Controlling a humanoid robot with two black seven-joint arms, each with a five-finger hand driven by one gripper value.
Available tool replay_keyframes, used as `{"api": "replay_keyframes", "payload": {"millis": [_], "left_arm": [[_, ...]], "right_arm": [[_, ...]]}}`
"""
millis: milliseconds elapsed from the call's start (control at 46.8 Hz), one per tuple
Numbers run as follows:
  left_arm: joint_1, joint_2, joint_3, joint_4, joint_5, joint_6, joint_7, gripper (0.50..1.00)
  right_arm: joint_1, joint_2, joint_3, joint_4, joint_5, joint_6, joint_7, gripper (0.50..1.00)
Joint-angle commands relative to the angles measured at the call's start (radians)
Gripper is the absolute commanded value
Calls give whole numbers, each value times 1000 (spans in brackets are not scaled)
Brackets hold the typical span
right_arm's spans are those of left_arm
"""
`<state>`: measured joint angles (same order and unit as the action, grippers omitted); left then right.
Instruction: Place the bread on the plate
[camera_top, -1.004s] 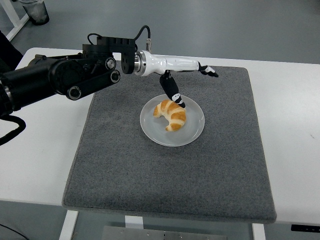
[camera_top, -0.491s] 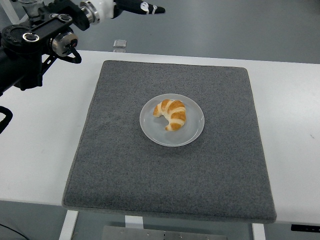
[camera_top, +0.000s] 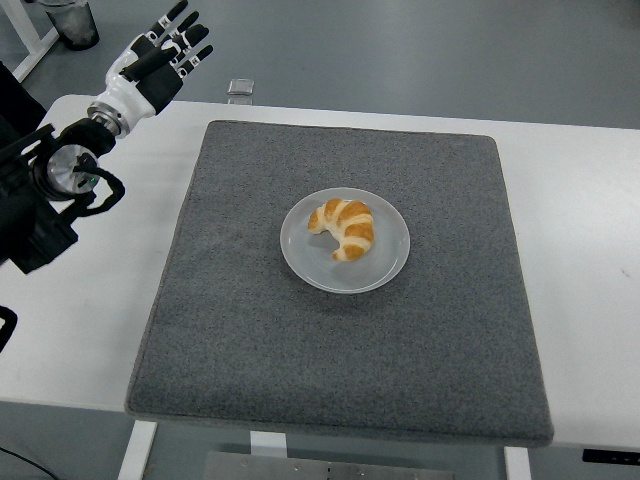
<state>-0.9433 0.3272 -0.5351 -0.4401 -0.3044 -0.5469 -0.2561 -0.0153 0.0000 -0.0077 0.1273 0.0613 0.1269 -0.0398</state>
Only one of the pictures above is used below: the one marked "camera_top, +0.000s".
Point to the small clear square object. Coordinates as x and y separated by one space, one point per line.
240 86

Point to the dark round bin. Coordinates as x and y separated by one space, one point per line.
75 25

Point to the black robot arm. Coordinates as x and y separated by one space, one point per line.
30 235

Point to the pale grey round plate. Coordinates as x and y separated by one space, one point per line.
310 270

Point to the white table leg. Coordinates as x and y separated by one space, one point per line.
137 450
517 462

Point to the white table centre bracket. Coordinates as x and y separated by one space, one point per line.
267 442

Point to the golden croissant bread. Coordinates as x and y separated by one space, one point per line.
350 230

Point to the grey felt mat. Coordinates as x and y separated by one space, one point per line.
325 350

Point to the white furniture frame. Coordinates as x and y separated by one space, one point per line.
32 47

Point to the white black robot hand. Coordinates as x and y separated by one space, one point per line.
127 95

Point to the black table control panel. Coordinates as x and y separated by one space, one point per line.
610 455

